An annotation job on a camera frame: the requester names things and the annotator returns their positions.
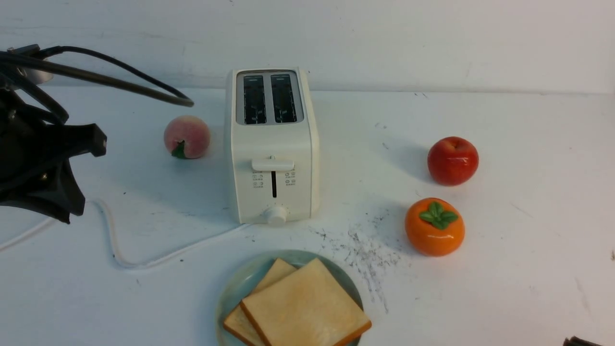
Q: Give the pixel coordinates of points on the pink peach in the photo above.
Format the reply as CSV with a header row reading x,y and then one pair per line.
x,y
187,137

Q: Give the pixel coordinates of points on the red apple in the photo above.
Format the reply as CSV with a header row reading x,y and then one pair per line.
x,y
452,161

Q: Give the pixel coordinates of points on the light green round plate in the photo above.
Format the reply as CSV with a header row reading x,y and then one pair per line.
x,y
246,277

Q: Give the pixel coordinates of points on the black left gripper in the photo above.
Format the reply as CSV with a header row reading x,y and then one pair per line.
x,y
35,148

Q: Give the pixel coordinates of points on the orange persimmon with green leaf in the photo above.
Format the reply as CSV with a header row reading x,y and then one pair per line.
x,y
434,227

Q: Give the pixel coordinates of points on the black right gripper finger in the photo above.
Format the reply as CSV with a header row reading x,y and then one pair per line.
x,y
576,341

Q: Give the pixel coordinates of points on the white two-slot toaster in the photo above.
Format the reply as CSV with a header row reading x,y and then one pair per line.
x,y
271,146

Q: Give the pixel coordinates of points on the toasted bread slice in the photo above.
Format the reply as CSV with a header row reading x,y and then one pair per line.
x,y
241,322
309,308

